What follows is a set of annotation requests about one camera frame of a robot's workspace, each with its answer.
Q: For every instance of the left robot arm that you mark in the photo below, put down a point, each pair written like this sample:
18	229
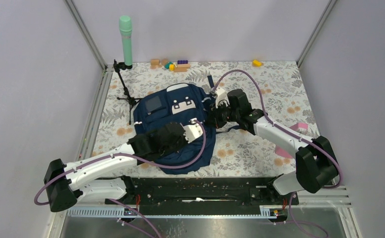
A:
66	184

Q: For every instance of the yellow block far right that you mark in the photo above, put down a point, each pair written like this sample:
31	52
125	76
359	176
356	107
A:
256	63

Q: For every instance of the black tripod stand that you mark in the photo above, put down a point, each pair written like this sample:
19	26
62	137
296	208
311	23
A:
132	101

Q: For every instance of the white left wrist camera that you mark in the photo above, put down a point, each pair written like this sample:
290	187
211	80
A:
192	131

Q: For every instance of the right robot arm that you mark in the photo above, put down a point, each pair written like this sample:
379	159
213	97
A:
315	162

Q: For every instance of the green microphone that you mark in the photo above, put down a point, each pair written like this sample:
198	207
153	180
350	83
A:
125	27

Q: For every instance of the teal toy block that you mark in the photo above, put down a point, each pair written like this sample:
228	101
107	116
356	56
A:
168	65

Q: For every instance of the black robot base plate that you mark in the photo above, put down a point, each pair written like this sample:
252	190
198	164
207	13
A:
236	191

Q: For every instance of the long wooden block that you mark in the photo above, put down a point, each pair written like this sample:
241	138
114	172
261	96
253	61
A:
180	69
186	65

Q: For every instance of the long wooden block front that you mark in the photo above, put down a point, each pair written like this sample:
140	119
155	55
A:
180	69

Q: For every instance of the brown wooden block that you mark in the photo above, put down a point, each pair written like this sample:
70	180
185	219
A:
164	62

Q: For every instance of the light wooden cube block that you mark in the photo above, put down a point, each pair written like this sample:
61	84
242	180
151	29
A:
155	62

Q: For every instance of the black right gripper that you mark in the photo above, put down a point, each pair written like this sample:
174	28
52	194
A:
214	118

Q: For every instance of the long wooden block rear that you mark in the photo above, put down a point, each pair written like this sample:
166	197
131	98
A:
186	65

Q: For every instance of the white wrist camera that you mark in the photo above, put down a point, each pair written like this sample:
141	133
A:
192	131
220	96

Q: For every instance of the slotted metal cable rail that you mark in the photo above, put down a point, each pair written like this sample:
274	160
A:
216	210

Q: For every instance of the navy blue student backpack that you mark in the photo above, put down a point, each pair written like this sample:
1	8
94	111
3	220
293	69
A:
179	103

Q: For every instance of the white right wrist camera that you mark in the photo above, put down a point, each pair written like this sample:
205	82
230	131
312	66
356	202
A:
220	96

